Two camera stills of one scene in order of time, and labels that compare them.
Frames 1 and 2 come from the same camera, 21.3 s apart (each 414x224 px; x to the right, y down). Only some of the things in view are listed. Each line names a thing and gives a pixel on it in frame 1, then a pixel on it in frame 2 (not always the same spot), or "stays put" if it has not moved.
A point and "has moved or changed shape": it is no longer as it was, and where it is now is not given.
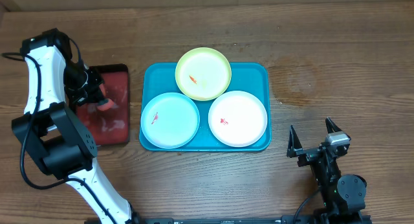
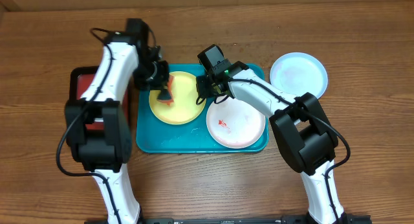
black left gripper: x=88 y=95 -> x=160 y=82
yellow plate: x=203 y=74 has moved or changed shape
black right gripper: x=308 y=155 -> x=206 y=83
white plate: x=237 y=118 stays put
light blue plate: x=169 y=120 -> x=297 y=73
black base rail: x=349 y=219 stays put
